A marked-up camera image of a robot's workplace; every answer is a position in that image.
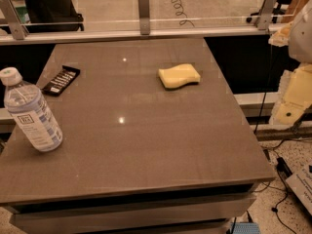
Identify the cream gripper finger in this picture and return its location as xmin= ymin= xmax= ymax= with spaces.
xmin=269 ymin=101 xmax=304 ymax=127

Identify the yellow sponge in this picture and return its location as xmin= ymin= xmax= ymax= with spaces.
xmin=158 ymin=63 xmax=201 ymax=89

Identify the clear plastic water bottle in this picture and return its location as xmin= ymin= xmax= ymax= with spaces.
xmin=0 ymin=67 xmax=62 ymax=152

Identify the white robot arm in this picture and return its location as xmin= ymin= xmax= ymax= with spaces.
xmin=269 ymin=0 xmax=312 ymax=130

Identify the white labelled floor box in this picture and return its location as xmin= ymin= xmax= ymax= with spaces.
xmin=286 ymin=163 xmax=312 ymax=215

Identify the blue floor pad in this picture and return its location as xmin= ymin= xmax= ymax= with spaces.
xmin=232 ymin=222 xmax=261 ymax=234

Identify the grey table drawer unit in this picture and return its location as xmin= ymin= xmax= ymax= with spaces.
xmin=5 ymin=185 xmax=255 ymax=234

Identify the black snack bar wrapper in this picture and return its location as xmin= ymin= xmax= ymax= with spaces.
xmin=42 ymin=65 xmax=80 ymax=97

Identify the black office chair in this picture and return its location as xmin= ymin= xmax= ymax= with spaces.
xmin=24 ymin=0 xmax=84 ymax=33

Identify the glass barrier panel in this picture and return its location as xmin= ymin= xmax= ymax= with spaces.
xmin=0 ymin=0 xmax=312 ymax=34

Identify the black hanging cable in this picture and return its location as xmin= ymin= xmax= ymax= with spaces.
xmin=253 ymin=32 xmax=275 ymax=135

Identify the right metal bracket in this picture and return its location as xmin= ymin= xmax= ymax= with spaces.
xmin=255 ymin=0 xmax=277 ymax=30

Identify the metal bracket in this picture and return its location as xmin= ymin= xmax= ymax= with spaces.
xmin=137 ymin=0 xmax=150 ymax=35
xmin=255 ymin=0 xmax=277 ymax=30
xmin=0 ymin=0 xmax=28 ymax=40

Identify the coiled black cable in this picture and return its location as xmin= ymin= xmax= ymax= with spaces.
xmin=163 ymin=0 xmax=195 ymax=27

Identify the middle metal bracket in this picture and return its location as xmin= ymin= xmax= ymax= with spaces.
xmin=137 ymin=0 xmax=150 ymax=35

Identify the left metal bracket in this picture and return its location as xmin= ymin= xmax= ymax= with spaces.
xmin=0 ymin=0 xmax=28 ymax=40

